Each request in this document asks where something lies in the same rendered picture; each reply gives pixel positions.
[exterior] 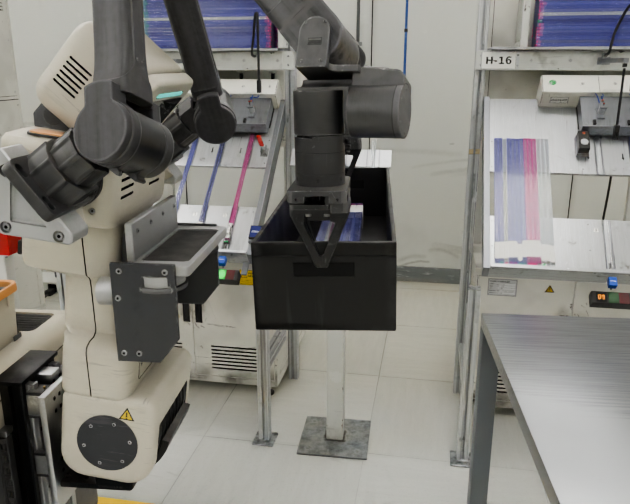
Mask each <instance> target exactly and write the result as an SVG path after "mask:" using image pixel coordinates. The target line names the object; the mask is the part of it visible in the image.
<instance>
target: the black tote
mask: <svg viewBox="0 0 630 504"><path fill-rule="evenodd" d="M350 197H351V203H363V229H362V240H361V241H338V243H337V245H336V248H335V250H334V253H333V255H332V258H331V260H330V263H329V265H328V267H327V268H317V267H315V265H314V263H313V261H312V258H311V256H310V254H309V252H308V250H307V248H306V246H305V243H304V242H303V240H302V238H301V236H300V234H299V232H298V230H297V228H296V226H295V224H294V222H293V220H292V219H291V217H290V213H289V204H290V203H288V202H287V193H286V194H285V196H284V197H283V199H282V200H281V201H280V203H279V204H278V206H277V207H276V208H275V210H274V211H273V213H272V214H271V215H270V217H269V218H268V219H267V221H266V222H265V224H264V225H263V226H262V228H261V229H260V231H259V232H258V233H257V235H256V236H255V238H254V239H253V240H252V242H251V257H252V274H253V291H254V308H255V324H256V329H257V330H351V331H396V292H397V240H396V231H395V221H394V212H393V202H392V193H391V184H390V174H389V167H361V168H354V170H353V173H352V175H351V178H350Z"/></svg>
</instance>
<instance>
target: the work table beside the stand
mask: <svg viewBox="0 0 630 504"><path fill-rule="evenodd" d="M498 371H499V374H500V376H501V379H502V381H503V384H504V386H505V389H506V391H507V394H508V397H509V399H510V402H511V404H512V407H513V409H514V412H515V415H516V417H517V420H518V422H519V425H520V427H521V430H522V433H523V435H524V438H525V440H526V443H527V445H528V448H529V451H530V453H531V456H532V458H533V461H534V463H535V466H536V469H537V471H538V474H539V476H540V479H541V481H542V484H543V487H544V489H545V492H546V494H547V497H548V499H549V502H550V504H630V318H606V317H577V316H549V315H520V314H492V313H482V314H481V326H480V339H479V351H478V364H477V377H476V390H475V403H474V416H473V429H472V441H471V454H470V467H469V480H468V493H467V504H487V495H488V484H489V472H490V461H491V450H492V438H493V427H494V416H495V404H496V393H497V382H498Z"/></svg>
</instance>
